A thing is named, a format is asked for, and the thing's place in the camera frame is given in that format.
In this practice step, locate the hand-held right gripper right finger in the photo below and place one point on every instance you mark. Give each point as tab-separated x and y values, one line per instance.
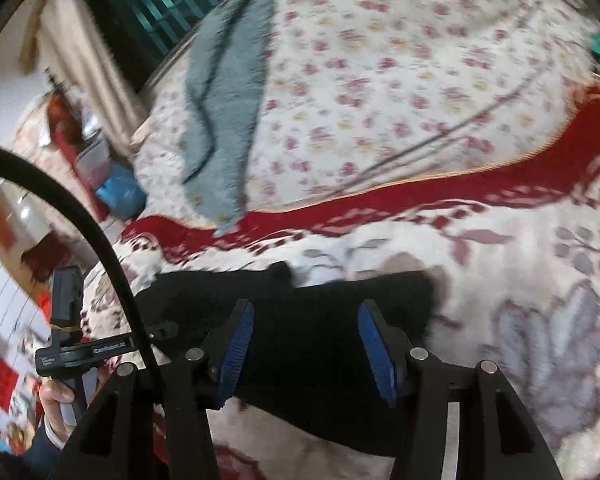
375	345

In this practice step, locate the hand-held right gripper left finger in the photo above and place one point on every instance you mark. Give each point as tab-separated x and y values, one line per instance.
237	345

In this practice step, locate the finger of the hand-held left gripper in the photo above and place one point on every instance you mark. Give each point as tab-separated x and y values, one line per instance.
160	331

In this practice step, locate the black pants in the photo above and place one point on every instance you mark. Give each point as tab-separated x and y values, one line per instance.
305	360

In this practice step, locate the person's left forearm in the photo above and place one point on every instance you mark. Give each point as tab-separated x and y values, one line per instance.
35	455

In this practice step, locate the person's left hand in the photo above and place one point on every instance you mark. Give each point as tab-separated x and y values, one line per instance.
52	400

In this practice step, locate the fleece blanket with red border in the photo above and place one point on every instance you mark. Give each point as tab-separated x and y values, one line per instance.
480	310

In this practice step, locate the clear plastic storage box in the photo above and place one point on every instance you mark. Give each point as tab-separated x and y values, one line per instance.
92	160

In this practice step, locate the red cloth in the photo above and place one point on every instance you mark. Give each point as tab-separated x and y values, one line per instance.
67	130

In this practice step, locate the grey-blue fleece towel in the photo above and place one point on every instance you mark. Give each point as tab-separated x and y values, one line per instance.
220	110

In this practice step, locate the beige curtain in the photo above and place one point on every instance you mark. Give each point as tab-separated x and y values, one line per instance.
95	75

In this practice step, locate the floral bed sheet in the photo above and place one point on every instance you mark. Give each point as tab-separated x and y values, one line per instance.
380	85

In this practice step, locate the window with bars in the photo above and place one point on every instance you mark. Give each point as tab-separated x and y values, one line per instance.
145	5

